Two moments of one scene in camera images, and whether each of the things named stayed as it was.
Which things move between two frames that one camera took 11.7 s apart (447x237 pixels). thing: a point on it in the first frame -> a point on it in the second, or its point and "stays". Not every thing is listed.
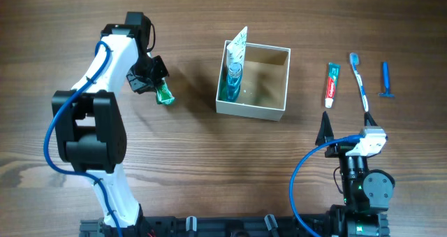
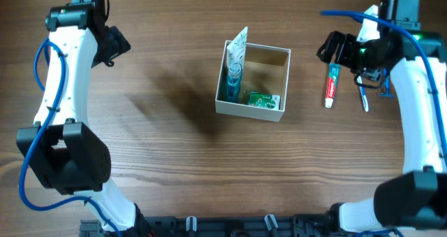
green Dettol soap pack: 163,94 -> 266,101
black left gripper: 140,85 -> 118,44
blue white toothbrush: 354,58 stays
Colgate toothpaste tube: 334,71 stays
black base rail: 347,224 stays
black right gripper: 325,133 -> 345,42
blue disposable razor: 386,81 stays
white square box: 265,82 stays
